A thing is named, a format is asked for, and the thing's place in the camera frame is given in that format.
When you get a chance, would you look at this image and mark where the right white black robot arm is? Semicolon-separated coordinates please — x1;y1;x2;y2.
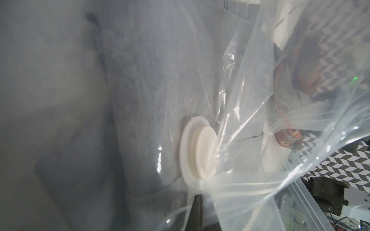
305;177;370;231

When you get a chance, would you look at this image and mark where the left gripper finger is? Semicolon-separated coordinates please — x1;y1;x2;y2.
185;194;203;231

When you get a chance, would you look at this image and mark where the plaid flannel shirt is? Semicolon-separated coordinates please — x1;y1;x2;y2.
270;33;323;150

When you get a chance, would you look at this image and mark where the white vacuum bag valve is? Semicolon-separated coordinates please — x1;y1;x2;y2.
179;116;219;191

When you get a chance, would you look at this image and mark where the clear plastic vacuum bag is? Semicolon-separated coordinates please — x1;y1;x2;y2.
0;0;370;231

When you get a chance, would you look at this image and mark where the dark grey garment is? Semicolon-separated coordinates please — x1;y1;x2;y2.
1;1;259;231

